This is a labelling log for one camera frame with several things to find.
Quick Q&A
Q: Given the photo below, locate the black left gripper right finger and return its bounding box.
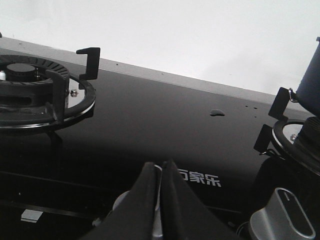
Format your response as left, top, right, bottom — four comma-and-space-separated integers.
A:
161, 160, 240, 240

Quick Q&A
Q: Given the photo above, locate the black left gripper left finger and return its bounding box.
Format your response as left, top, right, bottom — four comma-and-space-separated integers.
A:
81, 162, 158, 240

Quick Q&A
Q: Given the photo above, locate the dark blue pot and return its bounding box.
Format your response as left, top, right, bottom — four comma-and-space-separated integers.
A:
295, 37, 320, 118

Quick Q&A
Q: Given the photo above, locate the black glass gas stove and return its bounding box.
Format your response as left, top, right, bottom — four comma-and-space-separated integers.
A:
0, 36, 320, 240

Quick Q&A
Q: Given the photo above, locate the silver stove knob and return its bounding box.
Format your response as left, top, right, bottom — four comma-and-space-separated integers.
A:
248, 187, 316, 240

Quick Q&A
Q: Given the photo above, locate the right gas burner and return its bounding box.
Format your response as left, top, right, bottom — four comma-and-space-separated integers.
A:
253, 87, 320, 175

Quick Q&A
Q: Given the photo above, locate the gas burner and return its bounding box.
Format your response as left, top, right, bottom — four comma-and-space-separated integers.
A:
253, 87, 320, 175
0, 47, 101, 131

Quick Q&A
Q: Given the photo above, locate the left gas burner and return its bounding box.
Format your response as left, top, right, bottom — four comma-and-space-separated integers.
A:
0, 47, 101, 131

